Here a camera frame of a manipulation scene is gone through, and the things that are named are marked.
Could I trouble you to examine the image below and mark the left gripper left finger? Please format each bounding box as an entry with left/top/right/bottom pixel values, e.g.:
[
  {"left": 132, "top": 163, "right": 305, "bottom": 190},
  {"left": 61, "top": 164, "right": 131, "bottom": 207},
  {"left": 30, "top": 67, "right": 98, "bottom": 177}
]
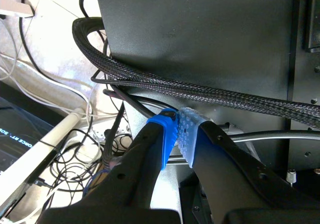
[{"left": 38, "top": 108, "right": 181, "bottom": 224}]

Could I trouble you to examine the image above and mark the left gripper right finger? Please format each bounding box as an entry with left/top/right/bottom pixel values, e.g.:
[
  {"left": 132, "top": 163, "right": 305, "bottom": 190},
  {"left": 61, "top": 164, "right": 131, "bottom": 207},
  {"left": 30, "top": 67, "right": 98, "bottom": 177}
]
[{"left": 177, "top": 106, "right": 320, "bottom": 224}]

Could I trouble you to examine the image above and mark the white power strip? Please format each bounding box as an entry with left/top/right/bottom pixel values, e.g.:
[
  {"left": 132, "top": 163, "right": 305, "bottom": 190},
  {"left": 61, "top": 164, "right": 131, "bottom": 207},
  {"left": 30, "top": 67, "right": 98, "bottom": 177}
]
[{"left": 88, "top": 125, "right": 132, "bottom": 147}]

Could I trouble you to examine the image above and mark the white plastic pipe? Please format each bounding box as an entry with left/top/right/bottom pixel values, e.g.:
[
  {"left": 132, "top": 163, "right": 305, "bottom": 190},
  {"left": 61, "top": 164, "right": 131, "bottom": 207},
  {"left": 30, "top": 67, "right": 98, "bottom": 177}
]
[{"left": 0, "top": 107, "right": 87, "bottom": 214}]

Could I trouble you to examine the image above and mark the dark computer case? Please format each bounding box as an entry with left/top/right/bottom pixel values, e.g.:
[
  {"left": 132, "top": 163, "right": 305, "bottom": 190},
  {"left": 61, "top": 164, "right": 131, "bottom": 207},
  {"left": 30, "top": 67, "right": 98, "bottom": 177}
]
[{"left": 0, "top": 81, "right": 65, "bottom": 172}]

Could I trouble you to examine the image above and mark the black metal cabinet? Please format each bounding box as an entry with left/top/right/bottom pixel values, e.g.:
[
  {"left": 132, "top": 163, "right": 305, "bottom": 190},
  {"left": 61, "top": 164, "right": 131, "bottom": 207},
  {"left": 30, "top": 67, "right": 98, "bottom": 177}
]
[{"left": 94, "top": 0, "right": 320, "bottom": 171}]

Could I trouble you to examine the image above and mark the thin blue wire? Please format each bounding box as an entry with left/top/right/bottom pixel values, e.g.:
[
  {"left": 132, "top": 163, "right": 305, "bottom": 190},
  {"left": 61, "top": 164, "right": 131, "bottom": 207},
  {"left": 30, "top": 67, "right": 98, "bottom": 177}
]
[{"left": 82, "top": 169, "right": 111, "bottom": 197}]

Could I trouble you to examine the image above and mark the glossy black cable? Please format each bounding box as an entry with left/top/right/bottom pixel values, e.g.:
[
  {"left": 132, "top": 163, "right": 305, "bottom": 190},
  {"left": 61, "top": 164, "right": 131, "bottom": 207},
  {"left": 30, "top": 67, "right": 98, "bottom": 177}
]
[{"left": 102, "top": 88, "right": 320, "bottom": 144}]

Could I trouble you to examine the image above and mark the black braided cable sleeve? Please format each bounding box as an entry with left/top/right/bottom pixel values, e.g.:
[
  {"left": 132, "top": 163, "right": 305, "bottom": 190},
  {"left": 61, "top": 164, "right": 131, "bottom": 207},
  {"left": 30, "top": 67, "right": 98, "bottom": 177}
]
[{"left": 71, "top": 16, "right": 320, "bottom": 129}]

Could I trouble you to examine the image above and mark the white cable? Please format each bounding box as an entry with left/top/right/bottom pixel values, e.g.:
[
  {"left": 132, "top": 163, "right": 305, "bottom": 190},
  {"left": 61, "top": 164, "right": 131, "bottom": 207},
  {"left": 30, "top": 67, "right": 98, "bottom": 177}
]
[{"left": 0, "top": 51, "right": 95, "bottom": 117}]

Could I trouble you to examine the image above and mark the thin black cable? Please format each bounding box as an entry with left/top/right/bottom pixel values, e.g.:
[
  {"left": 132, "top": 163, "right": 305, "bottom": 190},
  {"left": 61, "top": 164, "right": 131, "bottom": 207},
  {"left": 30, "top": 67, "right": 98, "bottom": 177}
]
[{"left": 18, "top": 0, "right": 97, "bottom": 90}]

